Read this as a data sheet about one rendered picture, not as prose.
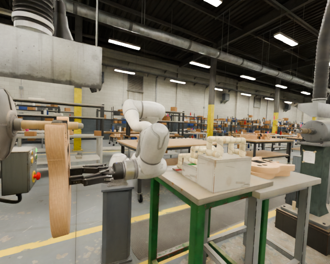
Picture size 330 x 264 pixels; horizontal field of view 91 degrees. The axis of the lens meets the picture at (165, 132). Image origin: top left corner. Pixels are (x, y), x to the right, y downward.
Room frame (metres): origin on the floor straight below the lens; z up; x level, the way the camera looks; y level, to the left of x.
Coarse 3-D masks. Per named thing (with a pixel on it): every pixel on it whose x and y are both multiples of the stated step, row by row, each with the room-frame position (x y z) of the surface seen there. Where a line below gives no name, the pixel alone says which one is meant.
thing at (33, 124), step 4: (24, 120) 0.59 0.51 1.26; (28, 120) 0.59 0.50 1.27; (32, 120) 0.60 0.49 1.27; (36, 120) 0.61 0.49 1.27; (24, 124) 0.58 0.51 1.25; (28, 124) 0.59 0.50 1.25; (32, 124) 0.59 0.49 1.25; (36, 124) 0.60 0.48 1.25; (40, 124) 0.60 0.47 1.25; (44, 124) 0.61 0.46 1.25; (48, 124) 0.61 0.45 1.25; (68, 124) 0.65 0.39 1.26; (72, 124) 0.65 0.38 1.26; (76, 124) 0.66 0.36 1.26; (24, 128) 0.59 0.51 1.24; (28, 128) 0.59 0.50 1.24; (32, 128) 0.60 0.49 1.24; (36, 128) 0.60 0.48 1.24; (40, 128) 0.61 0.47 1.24; (44, 128) 0.61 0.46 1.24; (68, 128) 0.65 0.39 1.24; (72, 128) 0.66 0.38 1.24; (76, 128) 0.66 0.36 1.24
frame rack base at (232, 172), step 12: (204, 156) 0.88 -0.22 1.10; (228, 156) 0.91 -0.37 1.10; (204, 168) 0.87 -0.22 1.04; (216, 168) 0.80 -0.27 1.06; (228, 168) 0.84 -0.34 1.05; (240, 168) 0.87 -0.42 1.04; (204, 180) 0.86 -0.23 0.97; (216, 180) 0.80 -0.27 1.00; (228, 180) 0.84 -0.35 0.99; (240, 180) 0.88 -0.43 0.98; (216, 192) 0.81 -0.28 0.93
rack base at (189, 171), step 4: (184, 164) 1.05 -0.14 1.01; (188, 164) 1.01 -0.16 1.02; (196, 164) 1.01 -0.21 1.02; (184, 168) 1.05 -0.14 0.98; (188, 168) 1.01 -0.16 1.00; (192, 168) 0.97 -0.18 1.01; (196, 168) 0.93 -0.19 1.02; (184, 172) 1.05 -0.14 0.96; (188, 172) 1.01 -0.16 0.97; (192, 172) 0.97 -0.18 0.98; (196, 172) 0.93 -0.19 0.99; (184, 176) 1.05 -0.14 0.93; (188, 176) 1.01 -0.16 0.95; (192, 176) 0.97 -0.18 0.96; (192, 180) 0.96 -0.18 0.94
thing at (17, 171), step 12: (12, 156) 0.72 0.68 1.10; (24, 156) 0.74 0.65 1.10; (12, 168) 0.72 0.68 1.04; (24, 168) 0.74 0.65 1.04; (36, 168) 0.87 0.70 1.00; (12, 180) 0.72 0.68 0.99; (24, 180) 0.74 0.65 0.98; (36, 180) 0.87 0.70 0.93; (12, 192) 0.72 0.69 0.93; (24, 192) 0.74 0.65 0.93
